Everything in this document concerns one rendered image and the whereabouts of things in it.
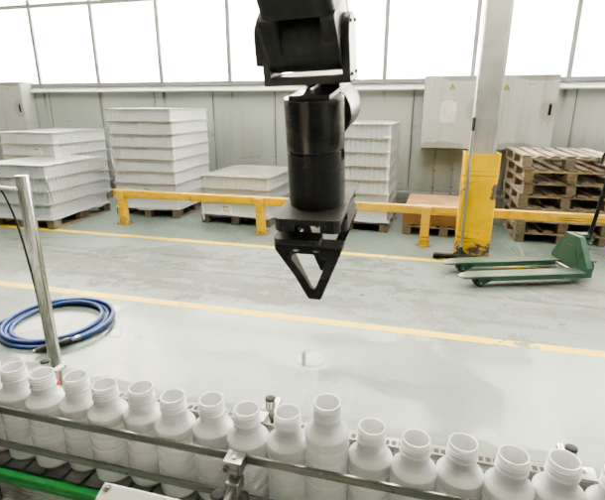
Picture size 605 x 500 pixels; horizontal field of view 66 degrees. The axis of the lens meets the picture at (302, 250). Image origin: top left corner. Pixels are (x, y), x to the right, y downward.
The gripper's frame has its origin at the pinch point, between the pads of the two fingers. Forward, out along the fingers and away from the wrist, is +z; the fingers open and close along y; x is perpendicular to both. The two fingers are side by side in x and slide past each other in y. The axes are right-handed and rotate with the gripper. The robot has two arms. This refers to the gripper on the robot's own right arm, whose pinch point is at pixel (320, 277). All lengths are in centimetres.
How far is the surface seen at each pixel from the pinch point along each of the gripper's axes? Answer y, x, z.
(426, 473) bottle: -2.1, -13.3, 26.2
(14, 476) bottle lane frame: -7, 51, 38
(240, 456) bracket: -4.4, 11.0, 26.5
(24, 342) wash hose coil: 150, 243, 159
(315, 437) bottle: -2.3, 0.9, 22.7
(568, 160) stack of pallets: 521, -165, 130
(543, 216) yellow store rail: 463, -136, 176
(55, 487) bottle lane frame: -7, 43, 38
